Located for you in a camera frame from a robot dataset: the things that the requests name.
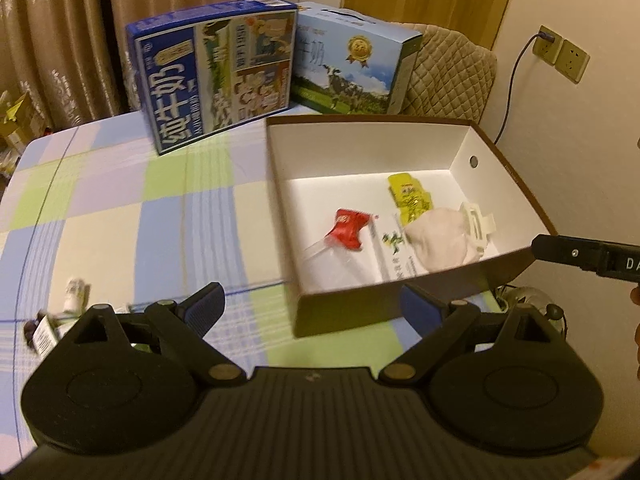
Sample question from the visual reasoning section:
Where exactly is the black power cable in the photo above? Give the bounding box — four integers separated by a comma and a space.
493, 31, 542, 146

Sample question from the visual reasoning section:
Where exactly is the red snack packet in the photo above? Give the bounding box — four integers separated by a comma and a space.
326, 208, 371, 250

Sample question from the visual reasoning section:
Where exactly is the checkered bed sheet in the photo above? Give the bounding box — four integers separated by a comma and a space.
1, 113, 418, 469

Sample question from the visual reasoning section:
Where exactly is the quilted beige cushion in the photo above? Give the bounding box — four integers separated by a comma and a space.
401, 23, 497, 122

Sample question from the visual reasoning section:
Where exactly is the dark blue milk carton box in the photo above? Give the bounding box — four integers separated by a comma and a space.
126, 0, 297, 155

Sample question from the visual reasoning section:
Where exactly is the brown open cardboard box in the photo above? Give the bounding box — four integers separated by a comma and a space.
266, 115, 554, 337

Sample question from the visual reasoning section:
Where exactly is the person's right hand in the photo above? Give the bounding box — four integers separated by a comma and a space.
628, 282, 640, 348

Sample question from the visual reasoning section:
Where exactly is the dark purple velvet scrunchie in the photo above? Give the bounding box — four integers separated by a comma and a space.
23, 311, 47, 351

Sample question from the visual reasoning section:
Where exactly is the light blue cow milk box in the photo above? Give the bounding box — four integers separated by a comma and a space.
291, 1, 422, 115

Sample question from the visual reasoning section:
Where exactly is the white cream tube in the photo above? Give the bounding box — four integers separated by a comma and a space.
32, 315, 78, 360

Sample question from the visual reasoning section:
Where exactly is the white plastic clip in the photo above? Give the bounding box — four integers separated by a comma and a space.
459, 202, 497, 252

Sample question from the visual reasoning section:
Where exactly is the small white pill bottle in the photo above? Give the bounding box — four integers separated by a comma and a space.
63, 278, 86, 315

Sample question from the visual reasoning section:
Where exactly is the white paper packet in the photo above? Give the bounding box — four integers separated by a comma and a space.
369, 214, 427, 282

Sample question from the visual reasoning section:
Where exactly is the yellow chestnut snack packet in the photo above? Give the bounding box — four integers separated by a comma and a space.
387, 172, 434, 226

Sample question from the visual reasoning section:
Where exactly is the wall power socket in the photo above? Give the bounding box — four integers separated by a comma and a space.
533, 25, 590, 84

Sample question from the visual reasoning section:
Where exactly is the white cloth pouch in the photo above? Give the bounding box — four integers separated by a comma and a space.
404, 208, 484, 273

